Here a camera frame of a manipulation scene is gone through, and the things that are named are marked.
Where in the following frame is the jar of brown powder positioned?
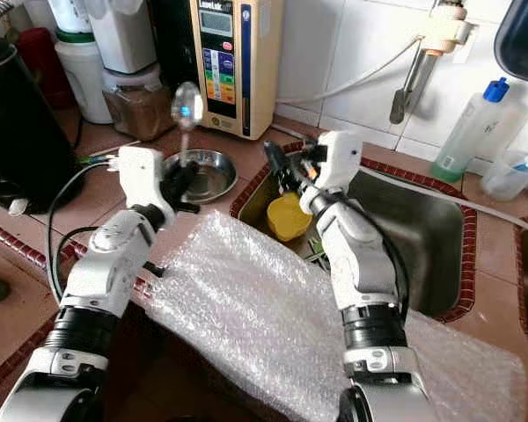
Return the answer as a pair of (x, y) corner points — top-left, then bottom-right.
(103, 66), (177, 142)

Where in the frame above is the clear bottle with blue cap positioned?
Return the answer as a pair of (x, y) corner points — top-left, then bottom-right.
(429, 77), (511, 184)

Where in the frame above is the white plastic stick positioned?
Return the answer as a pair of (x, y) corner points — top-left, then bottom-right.
(79, 149), (124, 164)
(84, 141), (124, 157)

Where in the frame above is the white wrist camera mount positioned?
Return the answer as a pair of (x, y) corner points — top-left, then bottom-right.
(317, 130), (364, 194)
(119, 146), (177, 225)

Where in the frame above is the chrome wall tap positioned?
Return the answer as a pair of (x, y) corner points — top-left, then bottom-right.
(390, 0), (463, 126)

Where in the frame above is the green white plastic utensil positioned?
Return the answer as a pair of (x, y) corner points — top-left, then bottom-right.
(306, 236), (328, 261)

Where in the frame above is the clear bubble wrap sheet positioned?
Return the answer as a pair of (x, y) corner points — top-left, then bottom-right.
(143, 209), (528, 422)

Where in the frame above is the white bottle with green band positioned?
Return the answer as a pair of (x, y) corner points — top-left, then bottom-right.
(51, 0), (115, 126)

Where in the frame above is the cream tap diverter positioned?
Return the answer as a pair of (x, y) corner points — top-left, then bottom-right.
(418, 9), (472, 58)

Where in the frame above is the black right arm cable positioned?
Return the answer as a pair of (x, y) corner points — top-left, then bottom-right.
(361, 211), (414, 317)

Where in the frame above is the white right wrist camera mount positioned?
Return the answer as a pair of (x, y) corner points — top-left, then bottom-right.
(317, 130), (364, 194)

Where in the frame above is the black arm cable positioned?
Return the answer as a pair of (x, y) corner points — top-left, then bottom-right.
(45, 158), (124, 307)
(361, 211), (414, 317)

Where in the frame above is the dark blue pan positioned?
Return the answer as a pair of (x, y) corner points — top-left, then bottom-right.
(493, 0), (528, 89)

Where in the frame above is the round steel bowl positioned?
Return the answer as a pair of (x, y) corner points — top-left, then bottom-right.
(163, 149), (237, 205)

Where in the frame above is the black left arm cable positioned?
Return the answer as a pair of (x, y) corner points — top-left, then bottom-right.
(45, 158), (124, 307)

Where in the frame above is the steel spoon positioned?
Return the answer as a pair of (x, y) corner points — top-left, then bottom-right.
(170, 81), (205, 159)

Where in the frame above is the black electric kettle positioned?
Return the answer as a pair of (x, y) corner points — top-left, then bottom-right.
(0, 35), (86, 215)

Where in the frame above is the clear plastic cup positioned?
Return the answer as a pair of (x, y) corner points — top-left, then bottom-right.
(480, 151), (528, 201)

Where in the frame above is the yellow plastic cup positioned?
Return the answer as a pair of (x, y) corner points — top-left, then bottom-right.
(266, 192), (313, 243)

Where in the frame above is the white water hose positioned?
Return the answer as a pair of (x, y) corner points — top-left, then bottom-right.
(275, 40), (423, 105)

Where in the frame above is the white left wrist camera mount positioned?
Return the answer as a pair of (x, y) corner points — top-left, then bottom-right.
(119, 146), (177, 225)

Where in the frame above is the white plastic jug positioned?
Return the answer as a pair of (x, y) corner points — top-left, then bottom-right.
(88, 0), (159, 76)

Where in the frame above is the cream water ionizer machine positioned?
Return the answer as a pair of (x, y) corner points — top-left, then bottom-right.
(151, 0), (284, 142)

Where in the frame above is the grey drain hose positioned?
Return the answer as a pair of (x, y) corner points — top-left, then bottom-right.
(268, 123), (528, 238)

